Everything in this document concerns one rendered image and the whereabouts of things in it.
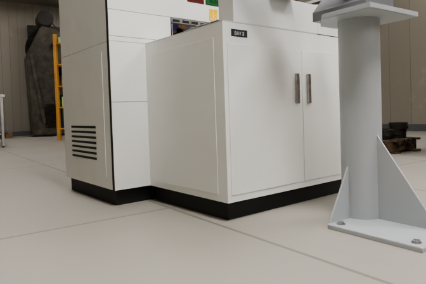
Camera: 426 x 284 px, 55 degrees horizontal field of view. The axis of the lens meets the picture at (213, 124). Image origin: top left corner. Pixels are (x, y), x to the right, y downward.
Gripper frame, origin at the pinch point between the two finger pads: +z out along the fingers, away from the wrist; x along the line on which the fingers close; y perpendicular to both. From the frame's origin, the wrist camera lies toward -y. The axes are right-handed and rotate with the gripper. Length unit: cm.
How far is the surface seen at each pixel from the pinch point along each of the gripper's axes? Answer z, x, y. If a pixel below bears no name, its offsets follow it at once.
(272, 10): 12.9, -4.7, -13.3
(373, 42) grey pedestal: 32, -46, -2
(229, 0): 11.4, -2.9, -36.9
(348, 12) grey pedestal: 22, -44, -16
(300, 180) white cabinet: 91, -5, 2
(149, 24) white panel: 10, 58, -40
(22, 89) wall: -19, 1022, 133
